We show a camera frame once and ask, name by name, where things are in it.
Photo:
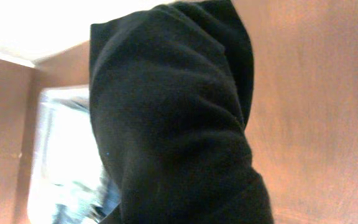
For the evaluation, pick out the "black garment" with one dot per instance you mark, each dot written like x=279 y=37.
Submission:
x=170 y=95

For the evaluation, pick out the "clear plastic storage bin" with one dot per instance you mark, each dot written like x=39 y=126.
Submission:
x=68 y=182

